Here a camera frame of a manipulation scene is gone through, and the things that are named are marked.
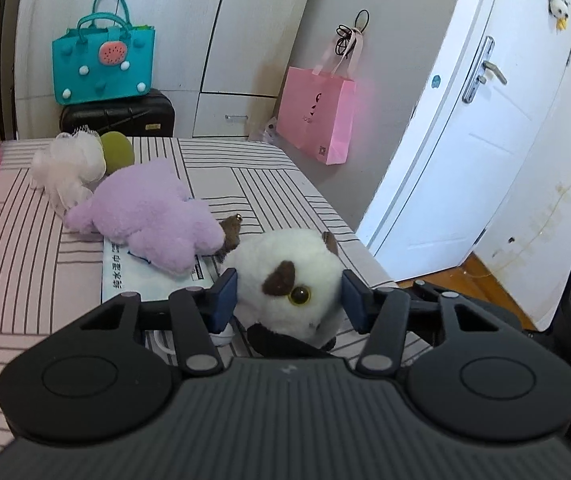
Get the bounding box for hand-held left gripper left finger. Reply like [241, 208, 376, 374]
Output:
[78, 267, 239, 378]

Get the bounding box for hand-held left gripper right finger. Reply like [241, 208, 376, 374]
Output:
[340, 269, 506, 378]

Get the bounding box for white brown plush toy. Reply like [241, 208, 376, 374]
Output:
[216, 214, 345, 358]

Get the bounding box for wet wipes pack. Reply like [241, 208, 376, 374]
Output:
[100, 237, 229, 306]

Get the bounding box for purple plush toy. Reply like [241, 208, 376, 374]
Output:
[63, 158, 226, 277]

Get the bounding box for green round sponge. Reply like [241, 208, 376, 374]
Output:
[100, 131, 135, 173]

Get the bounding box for white mesh bath pouf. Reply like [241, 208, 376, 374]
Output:
[30, 127, 108, 221]

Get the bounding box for pink gift bag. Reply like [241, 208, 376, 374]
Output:
[276, 42, 357, 166]

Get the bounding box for striped tablecloth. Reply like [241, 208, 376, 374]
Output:
[0, 136, 431, 461]

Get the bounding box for black suitcase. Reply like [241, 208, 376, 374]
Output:
[60, 89, 175, 138]

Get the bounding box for teal felt tote bag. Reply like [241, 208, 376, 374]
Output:
[52, 0, 155, 107]

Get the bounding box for grey white wardrobe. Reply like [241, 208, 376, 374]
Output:
[16, 0, 326, 138]

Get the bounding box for small white duck plush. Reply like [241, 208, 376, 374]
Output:
[545, 0, 571, 32]

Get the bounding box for silver door handle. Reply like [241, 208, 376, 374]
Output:
[463, 36, 507, 105]

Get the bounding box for black hair ties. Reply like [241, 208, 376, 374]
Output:
[334, 9, 371, 56]

